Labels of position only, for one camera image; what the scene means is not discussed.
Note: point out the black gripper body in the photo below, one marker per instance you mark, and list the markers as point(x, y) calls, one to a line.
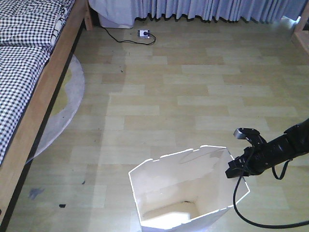
point(239, 167)

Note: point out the white plastic trash bin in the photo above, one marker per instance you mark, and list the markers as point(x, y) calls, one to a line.
point(186, 191)

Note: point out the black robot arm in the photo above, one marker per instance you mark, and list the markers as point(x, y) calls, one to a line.
point(262, 155)

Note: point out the grey round rug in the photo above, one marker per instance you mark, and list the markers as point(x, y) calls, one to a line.
point(65, 107)

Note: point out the white pleated curtain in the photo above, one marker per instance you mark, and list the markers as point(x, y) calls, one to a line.
point(123, 13)

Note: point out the black white checkered bedding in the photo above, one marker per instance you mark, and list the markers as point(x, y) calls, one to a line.
point(29, 31)

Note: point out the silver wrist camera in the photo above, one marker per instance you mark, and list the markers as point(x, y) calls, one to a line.
point(242, 133)

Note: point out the wooden bed frame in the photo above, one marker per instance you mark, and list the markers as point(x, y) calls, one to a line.
point(31, 126)

